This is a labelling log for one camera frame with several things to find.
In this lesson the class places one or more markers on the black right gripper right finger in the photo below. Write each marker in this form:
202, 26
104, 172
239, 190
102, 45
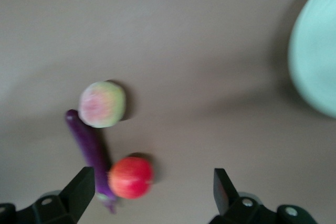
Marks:
225, 200

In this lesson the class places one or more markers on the pale green round plate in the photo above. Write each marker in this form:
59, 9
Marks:
317, 51

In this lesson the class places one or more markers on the brown table cover sheet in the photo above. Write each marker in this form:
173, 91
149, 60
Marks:
183, 24

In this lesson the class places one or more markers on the green and pink peach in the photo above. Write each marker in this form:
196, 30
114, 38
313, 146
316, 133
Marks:
102, 104

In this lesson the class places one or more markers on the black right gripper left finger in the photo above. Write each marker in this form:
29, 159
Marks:
78, 195

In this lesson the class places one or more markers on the long purple eggplant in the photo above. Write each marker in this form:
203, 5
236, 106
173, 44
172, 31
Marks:
86, 140

